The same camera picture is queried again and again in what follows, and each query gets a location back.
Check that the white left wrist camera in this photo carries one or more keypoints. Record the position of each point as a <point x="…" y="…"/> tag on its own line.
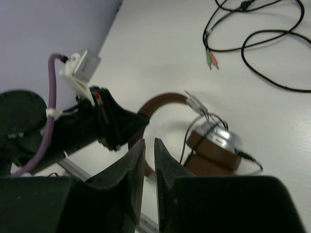
<point x="77" y="72"/>

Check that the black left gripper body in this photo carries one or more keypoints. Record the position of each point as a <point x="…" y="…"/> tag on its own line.
<point x="89" y="123"/>

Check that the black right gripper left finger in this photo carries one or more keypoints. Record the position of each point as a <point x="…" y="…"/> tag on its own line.
<point x="51" y="205"/>

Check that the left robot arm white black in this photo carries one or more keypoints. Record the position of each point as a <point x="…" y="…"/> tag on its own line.
<point x="23" y="121"/>

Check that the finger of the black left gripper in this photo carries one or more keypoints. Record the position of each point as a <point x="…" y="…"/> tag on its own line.
<point x="123" y="125"/>

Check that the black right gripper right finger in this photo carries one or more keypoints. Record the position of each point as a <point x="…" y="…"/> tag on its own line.
<point x="221" y="204"/>

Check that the brown silver headphones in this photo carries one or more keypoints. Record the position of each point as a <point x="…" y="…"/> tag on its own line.
<point x="213" y="146"/>

